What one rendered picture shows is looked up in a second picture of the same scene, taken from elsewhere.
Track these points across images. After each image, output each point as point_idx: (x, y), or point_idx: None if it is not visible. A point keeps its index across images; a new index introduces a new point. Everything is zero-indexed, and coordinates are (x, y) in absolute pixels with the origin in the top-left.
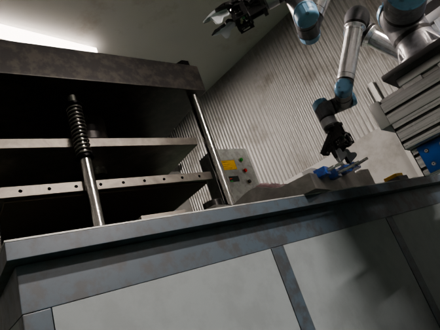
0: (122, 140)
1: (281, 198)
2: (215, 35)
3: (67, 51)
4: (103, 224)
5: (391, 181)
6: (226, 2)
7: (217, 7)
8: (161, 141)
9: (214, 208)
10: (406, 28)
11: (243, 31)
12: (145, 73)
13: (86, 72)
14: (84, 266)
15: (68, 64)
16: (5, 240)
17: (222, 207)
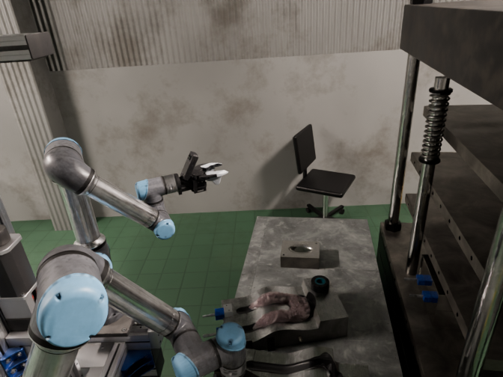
0: (466, 153)
1: (236, 292)
2: (226, 173)
3: (430, 13)
4: (412, 228)
5: None
6: (197, 165)
7: (206, 163)
8: (492, 184)
9: (245, 260)
10: None
11: (203, 190)
12: (465, 51)
13: (430, 51)
14: None
15: (426, 38)
16: (257, 216)
17: (244, 263)
